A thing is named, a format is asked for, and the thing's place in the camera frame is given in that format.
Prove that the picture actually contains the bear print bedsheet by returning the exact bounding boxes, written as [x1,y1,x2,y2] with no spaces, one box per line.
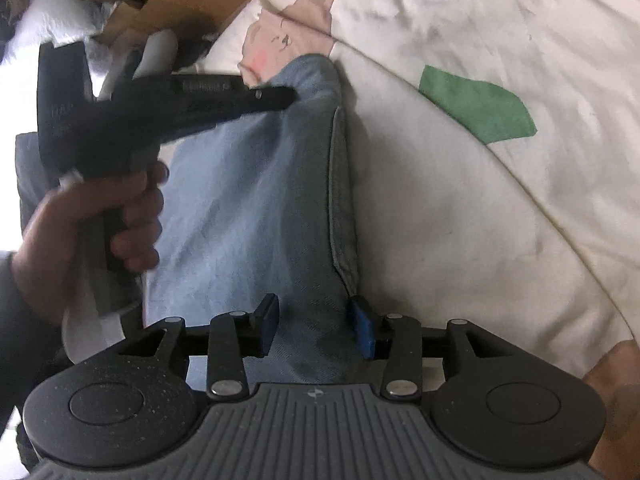
[194,0,640,461]

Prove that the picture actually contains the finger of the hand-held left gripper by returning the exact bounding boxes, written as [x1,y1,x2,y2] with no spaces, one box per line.
[172,75,297,132]

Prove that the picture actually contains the light blue jeans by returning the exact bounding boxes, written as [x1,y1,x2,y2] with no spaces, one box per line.
[14,51,382,387]

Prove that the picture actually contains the person's left hand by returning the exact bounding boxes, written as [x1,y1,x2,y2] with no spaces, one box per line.
[20,161,170,324]

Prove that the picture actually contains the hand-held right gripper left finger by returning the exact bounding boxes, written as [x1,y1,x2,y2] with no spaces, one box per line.
[117,294,281,403]

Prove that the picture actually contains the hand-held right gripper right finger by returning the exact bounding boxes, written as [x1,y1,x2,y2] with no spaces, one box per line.
[350,296,522,403]

